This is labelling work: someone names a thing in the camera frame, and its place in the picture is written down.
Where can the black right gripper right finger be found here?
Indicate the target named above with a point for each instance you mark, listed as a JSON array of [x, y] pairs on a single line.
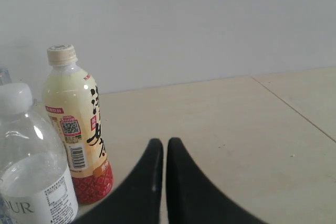
[[191, 197]]

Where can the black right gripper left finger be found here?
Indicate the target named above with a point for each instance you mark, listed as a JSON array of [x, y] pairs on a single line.
[[138, 198]]

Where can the clear bottle blue swirl label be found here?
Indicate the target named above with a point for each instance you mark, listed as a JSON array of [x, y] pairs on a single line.
[[4, 76]]

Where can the clear water bottle white label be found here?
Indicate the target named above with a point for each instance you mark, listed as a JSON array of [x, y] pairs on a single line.
[[36, 184]]

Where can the cream tea bottle red base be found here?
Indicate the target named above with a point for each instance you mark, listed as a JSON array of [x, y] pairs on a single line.
[[71, 99]]

